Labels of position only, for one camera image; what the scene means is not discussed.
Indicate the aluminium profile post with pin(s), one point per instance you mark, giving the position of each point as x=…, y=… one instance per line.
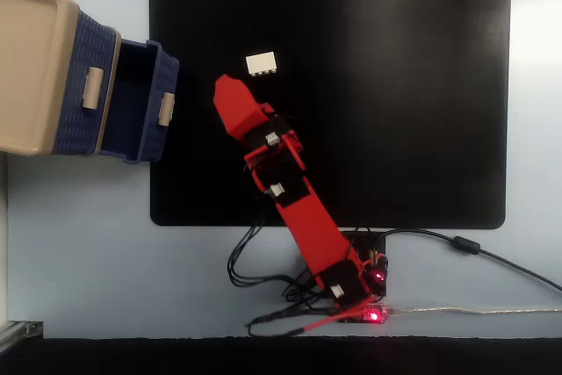
x=17, y=331

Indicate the white toy brick block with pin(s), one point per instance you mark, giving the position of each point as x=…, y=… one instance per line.
x=260, y=63

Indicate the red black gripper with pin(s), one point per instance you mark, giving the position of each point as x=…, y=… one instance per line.
x=272, y=135

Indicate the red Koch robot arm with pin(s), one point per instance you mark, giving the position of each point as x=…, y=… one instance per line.
x=311, y=225

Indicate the red-lit motor driver board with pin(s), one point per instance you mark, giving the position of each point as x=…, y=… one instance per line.
x=377, y=277

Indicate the black rectangular table mat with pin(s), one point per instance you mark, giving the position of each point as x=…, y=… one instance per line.
x=395, y=85

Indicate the small USB controller board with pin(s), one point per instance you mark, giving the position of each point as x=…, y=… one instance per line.
x=373, y=316

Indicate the beige plastic drawer cabinet frame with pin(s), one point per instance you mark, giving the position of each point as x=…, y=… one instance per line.
x=26, y=63

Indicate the red sleeved power lead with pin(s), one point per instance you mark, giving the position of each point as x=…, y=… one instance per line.
x=325, y=322

